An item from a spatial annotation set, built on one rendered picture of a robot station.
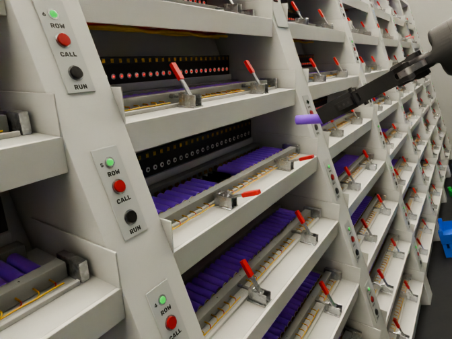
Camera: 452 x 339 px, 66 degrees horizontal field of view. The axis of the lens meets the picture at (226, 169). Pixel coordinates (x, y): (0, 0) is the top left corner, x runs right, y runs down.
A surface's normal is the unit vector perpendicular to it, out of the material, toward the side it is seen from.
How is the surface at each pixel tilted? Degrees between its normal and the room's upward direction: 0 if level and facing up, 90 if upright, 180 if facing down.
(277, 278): 22
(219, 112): 112
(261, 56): 90
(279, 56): 90
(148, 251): 90
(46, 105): 90
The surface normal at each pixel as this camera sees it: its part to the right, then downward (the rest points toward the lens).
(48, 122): -0.55, 0.26
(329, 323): -0.03, -0.95
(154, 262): 0.76, -0.22
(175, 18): 0.83, 0.14
